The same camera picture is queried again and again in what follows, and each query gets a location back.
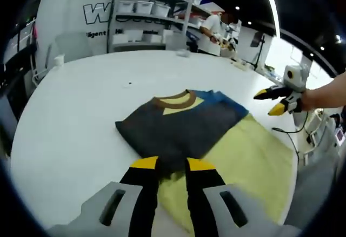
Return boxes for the small beige objects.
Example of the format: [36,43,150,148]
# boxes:
[230,58,251,72]

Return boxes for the black framed glass partition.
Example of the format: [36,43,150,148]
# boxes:
[2,22,36,68]

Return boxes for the person's right hand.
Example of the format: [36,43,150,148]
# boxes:
[299,89,316,113]

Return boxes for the dark grey t-shirt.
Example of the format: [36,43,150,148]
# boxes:
[115,89,295,235]

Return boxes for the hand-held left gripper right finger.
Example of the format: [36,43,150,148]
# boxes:
[185,157,303,237]

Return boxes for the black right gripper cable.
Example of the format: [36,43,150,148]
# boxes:
[271,110,311,165]

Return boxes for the white leaning board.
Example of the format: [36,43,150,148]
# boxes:
[55,30,109,57]

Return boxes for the grey metal shelf rack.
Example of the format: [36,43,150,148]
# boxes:
[107,0,215,55]

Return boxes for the white equipment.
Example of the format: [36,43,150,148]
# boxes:
[305,107,346,167]

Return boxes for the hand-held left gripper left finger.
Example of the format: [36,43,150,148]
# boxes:
[45,155,160,237]

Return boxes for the dark monitor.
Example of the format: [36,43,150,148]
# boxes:
[0,93,19,154]

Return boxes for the white ceiling light strip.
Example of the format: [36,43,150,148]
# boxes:
[260,0,282,37]

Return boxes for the black tripod stand with panel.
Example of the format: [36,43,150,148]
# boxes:
[249,31,268,72]

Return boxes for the group of white storage boxes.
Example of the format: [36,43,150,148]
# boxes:
[112,0,205,45]

